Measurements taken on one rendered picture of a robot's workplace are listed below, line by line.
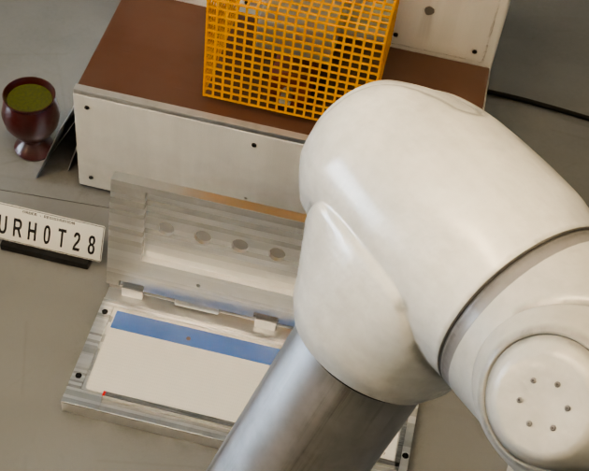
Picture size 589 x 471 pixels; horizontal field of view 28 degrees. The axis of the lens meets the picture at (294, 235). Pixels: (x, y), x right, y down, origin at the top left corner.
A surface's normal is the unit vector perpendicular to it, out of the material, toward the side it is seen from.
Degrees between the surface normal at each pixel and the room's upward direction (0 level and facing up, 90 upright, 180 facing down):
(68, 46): 0
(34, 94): 0
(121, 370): 0
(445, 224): 40
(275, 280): 79
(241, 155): 90
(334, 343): 72
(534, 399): 51
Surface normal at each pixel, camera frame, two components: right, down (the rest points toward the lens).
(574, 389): -0.58, -0.01
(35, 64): 0.09, -0.64
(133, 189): -0.19, 0.59
